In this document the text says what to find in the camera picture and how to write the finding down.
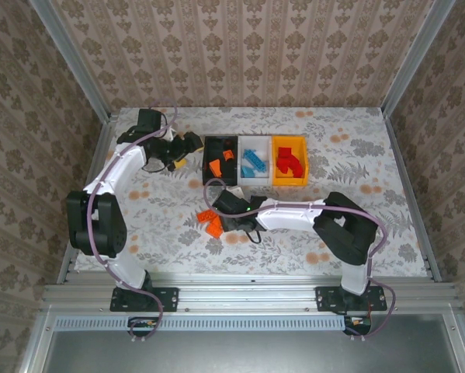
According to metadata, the aluminium front frame beam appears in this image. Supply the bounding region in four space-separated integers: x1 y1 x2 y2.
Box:
40 271 464 312

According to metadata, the white slotted cable duct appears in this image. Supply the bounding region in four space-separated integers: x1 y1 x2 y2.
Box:
54 315 348 332

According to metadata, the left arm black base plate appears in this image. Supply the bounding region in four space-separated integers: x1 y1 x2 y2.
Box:
110 286 179 312

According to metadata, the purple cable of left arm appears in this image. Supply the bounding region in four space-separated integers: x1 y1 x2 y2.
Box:
87 97 179 345

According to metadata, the aluminium slanted frame post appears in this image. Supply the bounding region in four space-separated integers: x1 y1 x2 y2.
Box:
29 0 113 120
382 0 457 117

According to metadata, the long blue lego brick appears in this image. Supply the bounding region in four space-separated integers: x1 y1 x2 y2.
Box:
242 148 270 170

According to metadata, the yellow plastic bin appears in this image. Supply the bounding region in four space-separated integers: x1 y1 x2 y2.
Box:
270 134 309 187

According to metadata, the grey metal panel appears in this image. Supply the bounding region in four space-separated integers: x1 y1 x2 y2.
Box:
41 313 465 373

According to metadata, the thin black cable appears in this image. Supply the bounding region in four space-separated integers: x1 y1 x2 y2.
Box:
242 228 262 246
141 162 168 175

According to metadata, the white plastic bin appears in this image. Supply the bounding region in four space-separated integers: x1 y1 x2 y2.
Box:
238 134 274 187

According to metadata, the aluminium side frame rail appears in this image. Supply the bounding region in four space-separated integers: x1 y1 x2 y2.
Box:
385 111 443 283
57 112 120 284

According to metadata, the black plastic bin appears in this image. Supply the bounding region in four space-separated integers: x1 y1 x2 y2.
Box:
202 134 241 187

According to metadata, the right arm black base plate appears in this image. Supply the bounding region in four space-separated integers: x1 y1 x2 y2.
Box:
314 285 387 312

